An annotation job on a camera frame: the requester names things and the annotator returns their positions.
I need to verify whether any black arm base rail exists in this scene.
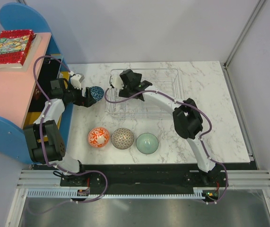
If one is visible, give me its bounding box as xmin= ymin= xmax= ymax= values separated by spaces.
xmin=32 ymin=162 xmax=260 ymax=196

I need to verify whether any yellow book on shelf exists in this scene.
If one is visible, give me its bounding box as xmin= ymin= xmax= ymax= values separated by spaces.
xmin=24 ymin=71 xmax=73 ymax=145

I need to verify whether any red illustrated book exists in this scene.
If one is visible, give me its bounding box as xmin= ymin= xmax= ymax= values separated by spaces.
xmin=0 ymin=29 xmax=35 ymax=69

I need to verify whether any black book on shelf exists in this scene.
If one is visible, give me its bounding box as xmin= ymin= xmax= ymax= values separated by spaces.
xmin=28 ymin=58 xmax=61 ymax=112

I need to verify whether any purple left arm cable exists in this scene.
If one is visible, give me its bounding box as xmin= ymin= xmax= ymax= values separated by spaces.
xmin=26 ymin=55 xmax=109 ymax=216

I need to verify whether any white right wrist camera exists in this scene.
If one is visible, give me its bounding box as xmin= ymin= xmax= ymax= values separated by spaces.
xmin=109 ymin=75 xmax=124 ymax=89

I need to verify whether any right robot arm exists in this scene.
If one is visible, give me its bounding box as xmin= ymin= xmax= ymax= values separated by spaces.
xmin=112 ymin=69 xmax=219 ymax=186

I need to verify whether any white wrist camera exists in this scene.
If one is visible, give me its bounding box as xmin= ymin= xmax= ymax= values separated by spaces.
xmin=109 ymin=75 xmax=124 ymax=89
xmin=69 ymin=71 xmax=85 ymax=90

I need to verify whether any clear wire dish rack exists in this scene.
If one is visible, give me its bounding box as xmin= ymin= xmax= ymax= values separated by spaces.
xmin=106 ymin=68 xmax=184 ymax=119

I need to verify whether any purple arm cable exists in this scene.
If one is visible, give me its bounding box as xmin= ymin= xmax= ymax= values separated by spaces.
xmin=104 ymin=87 xmax=229 ymax=205
xmin=26 ymin=55 xmax=109 ymax=216

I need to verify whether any beige book under red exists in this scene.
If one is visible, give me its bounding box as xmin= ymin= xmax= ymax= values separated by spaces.
xmin=0 ymin=34 xmax=42 ymax=72

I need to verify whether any blue pink bookshelf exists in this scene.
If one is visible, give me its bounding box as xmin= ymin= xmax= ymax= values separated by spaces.
xmin=0 ymin=3 xmax=62 ymax=164

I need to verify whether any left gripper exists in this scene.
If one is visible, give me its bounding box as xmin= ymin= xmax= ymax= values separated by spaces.
xmin=64 ymin=83 xmax=96 ymax=108

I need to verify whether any blue patterned bowl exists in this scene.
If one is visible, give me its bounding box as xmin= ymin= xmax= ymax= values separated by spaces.
xmin=89 ymin=86 xmax=105 ymax=102

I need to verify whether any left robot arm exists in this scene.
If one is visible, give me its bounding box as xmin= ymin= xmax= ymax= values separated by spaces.
xmin=24 ymin=79 xmax=100 ymax=186

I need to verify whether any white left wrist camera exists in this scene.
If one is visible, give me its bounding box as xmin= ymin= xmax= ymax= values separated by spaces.
xmin=69 ymin=71 xmax=85 ymax=90

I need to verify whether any brown patterned bowl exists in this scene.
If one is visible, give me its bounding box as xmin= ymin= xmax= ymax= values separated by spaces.
xmin=111 ymin=128 xmax=134 ymax=149

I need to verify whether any pale green bowl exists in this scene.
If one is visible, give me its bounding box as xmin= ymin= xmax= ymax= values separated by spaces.
xmin=136 ymin=133 xmax=159 ymax=155

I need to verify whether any white cable duct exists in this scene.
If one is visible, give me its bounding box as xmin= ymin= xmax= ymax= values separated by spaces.
xmin=26 ymin=187 xmax=206 ymax=200

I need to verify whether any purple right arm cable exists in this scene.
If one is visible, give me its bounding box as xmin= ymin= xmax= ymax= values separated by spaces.
xmin=104 ymin=87 xmax=229 ymax=205

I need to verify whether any orange floral bowl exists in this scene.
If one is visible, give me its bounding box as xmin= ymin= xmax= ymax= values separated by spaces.
xmin=87 ymin=127 xmax=110 ymax=148

